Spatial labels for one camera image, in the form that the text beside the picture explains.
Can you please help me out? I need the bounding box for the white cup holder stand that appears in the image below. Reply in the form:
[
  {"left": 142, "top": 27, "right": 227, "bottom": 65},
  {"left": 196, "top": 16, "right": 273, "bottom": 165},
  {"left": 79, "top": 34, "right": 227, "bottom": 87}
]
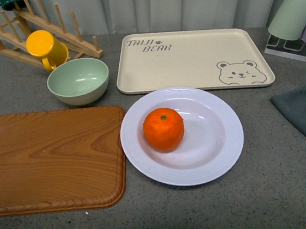
[{"left": 265, "top": 34, "right": 306, "bottom": 63}]

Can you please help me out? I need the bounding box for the light green cup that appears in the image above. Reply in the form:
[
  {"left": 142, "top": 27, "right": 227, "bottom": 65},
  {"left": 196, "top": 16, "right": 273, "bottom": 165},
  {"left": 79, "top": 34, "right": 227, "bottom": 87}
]
[{"left": 268, "top": 0, "right": 306, "bottom": 41}]

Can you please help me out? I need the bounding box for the wooden cutting board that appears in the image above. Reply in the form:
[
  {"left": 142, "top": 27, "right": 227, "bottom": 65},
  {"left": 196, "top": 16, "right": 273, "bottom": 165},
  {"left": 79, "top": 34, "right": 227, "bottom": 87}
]
[{"left": 0, "top": 106, "right": 126, "bottom": 218}]

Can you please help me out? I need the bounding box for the cream bear tray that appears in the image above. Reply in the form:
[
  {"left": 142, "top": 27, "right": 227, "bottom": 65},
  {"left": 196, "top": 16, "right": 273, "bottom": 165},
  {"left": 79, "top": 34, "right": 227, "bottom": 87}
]
[{"left": 117, "top": 29, "right": 275, "bottom": 95}]

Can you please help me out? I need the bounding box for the dark green mug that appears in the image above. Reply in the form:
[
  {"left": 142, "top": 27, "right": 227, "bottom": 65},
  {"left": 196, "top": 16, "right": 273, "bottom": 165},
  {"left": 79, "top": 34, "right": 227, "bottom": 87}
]
[{"left": 0, "top": 0, "right": 26, "bottom": 11}]

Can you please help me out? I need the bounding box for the wooden dish rack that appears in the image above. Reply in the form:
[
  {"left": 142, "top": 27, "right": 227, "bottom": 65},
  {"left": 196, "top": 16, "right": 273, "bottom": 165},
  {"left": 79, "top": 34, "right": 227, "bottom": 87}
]
[{"left": 0, "top": 0, "right": 104, "bottom": 67}]

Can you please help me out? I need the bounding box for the white round plate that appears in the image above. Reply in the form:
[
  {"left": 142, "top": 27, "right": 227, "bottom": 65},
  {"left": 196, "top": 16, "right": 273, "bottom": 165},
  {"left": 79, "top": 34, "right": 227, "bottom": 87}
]
[{"left": 120, "top": 87, "right": 244, "bottom": 187}]

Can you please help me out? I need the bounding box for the grey curtain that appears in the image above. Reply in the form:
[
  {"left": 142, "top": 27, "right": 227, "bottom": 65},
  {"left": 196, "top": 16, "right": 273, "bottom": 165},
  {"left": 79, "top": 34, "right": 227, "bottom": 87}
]
[{"left": 0, "top": 0, "right": 306, "bottom": 55}]

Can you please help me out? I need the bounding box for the light green bowl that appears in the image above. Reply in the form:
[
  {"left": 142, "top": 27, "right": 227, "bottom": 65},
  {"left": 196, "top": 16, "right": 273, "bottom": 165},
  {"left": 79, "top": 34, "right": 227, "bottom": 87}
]
[{"left": 47, "top": 58, "right": 109, "bottom": 106}]

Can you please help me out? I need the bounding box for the yellow mug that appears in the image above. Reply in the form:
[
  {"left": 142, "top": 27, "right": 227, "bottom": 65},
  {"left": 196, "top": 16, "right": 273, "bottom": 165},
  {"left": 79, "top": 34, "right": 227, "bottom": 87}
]
[{"left": 26, "top": 30, "right": 69, "bottom": 72}]

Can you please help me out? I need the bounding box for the orange fruit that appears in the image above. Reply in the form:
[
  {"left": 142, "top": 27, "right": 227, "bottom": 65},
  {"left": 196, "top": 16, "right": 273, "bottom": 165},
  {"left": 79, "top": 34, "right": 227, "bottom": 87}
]
[{"left": 142, "top": 108, "right": 185, "bottom": 152}]

